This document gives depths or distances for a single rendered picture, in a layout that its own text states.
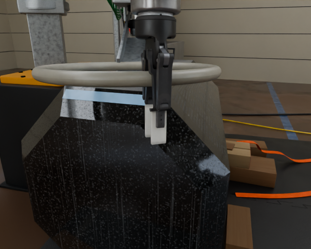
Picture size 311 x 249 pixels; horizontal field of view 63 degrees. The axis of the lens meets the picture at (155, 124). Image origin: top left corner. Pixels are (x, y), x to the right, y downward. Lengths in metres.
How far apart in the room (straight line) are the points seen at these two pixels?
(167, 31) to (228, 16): 5.68
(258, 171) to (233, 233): 0.69
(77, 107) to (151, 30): 0.51
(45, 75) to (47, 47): 1.27
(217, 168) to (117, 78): 0.51
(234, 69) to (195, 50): 0.99
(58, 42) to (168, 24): 1.41
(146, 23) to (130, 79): 0.10
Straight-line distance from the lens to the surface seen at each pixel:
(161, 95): 0.45
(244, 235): 1.40
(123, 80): 0.48
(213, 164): 0.86
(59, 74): 0.54
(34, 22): 1.85
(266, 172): 1.96
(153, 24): 0.46
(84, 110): 0.89
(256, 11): 6.13
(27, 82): 1.77
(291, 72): 6.25
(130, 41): 1.23
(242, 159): 1.92
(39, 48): 1.85
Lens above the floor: 1.05
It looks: 20 degrees down
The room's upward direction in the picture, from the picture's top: straight up
